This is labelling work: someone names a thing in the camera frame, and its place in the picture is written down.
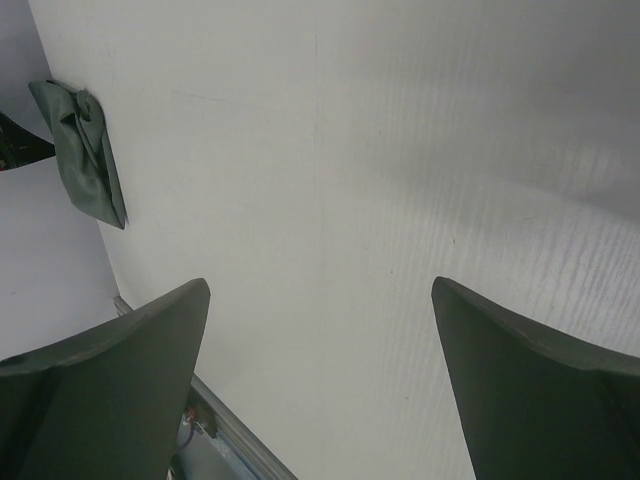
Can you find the aluminium mounting rail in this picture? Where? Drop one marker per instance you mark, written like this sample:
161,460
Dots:
213,443

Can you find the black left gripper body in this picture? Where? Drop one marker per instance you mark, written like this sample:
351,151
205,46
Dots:
19,147

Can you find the dark grey t shirt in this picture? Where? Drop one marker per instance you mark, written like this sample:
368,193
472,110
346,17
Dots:
83,151

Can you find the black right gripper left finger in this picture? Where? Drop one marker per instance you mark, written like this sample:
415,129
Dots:
105,403

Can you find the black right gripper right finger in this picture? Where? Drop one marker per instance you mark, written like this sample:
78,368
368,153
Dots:
534,402

